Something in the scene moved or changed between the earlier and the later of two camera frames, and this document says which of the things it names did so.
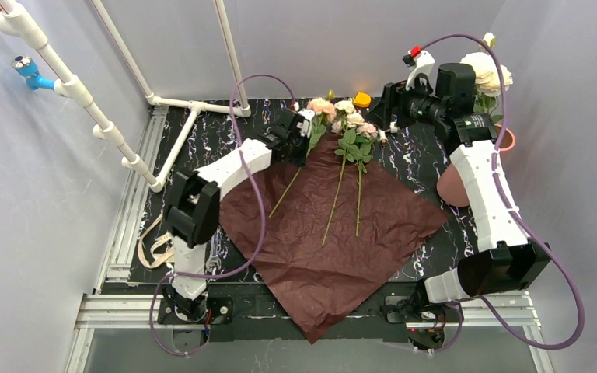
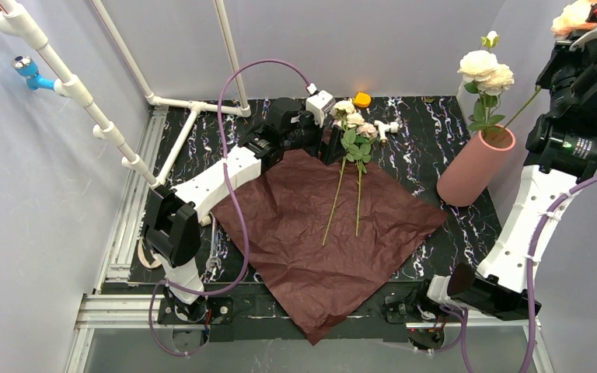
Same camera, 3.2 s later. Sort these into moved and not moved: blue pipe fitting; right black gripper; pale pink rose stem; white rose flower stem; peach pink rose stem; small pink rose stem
Moved: peach pink rose stem; right black gripper
Not moved: blue pipe fitting; small pink rose stem; white rose flower stem; pale pink rose stem
